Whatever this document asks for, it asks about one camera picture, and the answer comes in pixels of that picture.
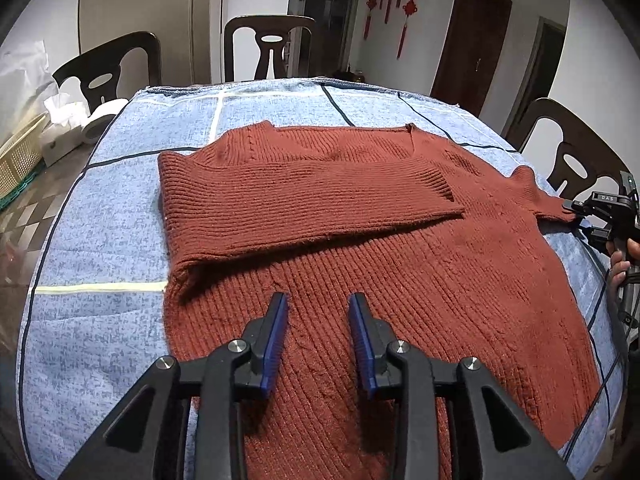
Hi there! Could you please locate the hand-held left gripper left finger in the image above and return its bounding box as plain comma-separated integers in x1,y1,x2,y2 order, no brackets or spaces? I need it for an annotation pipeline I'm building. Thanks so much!
57,292,291,480

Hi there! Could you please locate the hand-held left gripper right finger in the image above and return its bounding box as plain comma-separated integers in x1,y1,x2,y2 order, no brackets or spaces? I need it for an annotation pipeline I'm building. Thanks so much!
347,292,588,480

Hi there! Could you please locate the rust knit sweater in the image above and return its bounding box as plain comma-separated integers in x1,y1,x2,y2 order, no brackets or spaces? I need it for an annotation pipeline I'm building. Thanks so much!
157,121,603,480

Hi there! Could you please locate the person's right hand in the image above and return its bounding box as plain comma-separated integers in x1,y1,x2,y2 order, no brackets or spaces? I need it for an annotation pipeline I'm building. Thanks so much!
606,239,640,288

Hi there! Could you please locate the dark wooden chair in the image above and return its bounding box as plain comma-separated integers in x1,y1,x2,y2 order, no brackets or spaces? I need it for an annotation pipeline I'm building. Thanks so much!
223,15,317,82
505,97,633,201
52,31,163,116

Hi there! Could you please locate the brown wooden door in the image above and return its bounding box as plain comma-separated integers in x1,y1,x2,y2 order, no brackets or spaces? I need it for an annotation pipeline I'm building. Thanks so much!
431,0,513,117

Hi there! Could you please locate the blue checked tablecloth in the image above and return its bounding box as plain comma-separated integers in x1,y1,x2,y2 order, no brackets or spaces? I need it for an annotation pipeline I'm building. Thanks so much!
17,76,628,480

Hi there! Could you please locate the white paper roll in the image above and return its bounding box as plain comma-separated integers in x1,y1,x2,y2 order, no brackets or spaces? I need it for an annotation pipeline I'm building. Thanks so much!
81,100,129,145

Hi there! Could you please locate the white tissue box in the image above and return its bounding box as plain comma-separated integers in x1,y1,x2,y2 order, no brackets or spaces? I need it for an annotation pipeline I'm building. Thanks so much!
41,94,87,167

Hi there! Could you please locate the yellow woven basket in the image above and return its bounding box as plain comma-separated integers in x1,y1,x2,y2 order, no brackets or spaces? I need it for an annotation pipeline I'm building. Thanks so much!
0,112,49,200

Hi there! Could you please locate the white plastic bag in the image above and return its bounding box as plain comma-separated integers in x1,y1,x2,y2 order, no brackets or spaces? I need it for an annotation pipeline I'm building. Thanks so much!
0,40,57,128

